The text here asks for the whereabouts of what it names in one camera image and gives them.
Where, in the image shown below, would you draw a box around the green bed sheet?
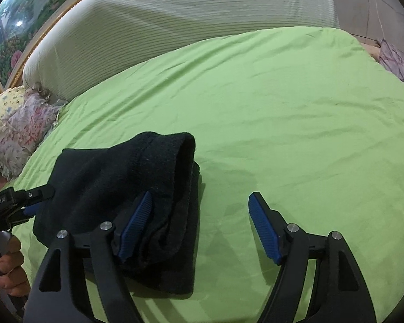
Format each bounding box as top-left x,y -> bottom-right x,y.
12,26 -> 404,323

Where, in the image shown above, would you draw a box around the yellow floral pillow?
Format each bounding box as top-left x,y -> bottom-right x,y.
0,86 -> 29,132

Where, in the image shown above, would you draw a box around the white cable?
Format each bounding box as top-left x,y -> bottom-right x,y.
365,0 -> 388,41

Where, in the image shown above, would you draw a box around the person's left hand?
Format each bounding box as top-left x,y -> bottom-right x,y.
0,237 -> 32,299

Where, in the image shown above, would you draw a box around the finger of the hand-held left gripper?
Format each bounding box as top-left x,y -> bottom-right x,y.
7,203 -> 38,224
13,185 -> 56,208

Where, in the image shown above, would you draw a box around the pink floral pillow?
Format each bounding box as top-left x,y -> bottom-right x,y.
0,92 -> 63,180

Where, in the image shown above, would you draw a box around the gold framed landscape painting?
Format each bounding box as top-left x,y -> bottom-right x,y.
0,0 -> 122,95

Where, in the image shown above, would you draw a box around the black pants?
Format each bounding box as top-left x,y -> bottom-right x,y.
32,132 -> 203,295

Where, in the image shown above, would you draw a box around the white striped headboard cover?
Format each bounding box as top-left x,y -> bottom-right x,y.
22,0 -> 340,103

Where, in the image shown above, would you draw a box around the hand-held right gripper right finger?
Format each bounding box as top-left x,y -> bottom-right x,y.
247,191 -> 378,323

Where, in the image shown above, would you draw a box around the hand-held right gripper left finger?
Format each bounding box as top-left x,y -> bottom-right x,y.
22,191 -> 154,323

